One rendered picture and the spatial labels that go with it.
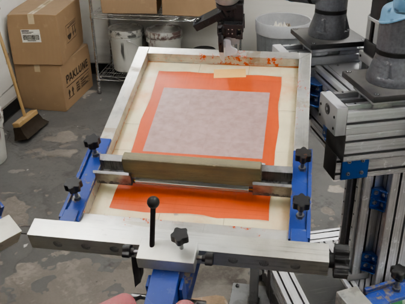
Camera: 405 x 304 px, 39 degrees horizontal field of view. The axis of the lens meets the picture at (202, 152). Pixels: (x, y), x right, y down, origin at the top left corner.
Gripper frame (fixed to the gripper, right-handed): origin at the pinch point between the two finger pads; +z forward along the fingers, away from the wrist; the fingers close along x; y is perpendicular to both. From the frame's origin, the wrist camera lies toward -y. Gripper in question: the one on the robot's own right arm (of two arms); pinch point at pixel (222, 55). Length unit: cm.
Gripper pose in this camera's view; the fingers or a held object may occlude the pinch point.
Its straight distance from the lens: 193.6
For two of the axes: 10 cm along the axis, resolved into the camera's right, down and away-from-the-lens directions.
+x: 1.5, -6.8, 7.1
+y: 9.9, 0.6, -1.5
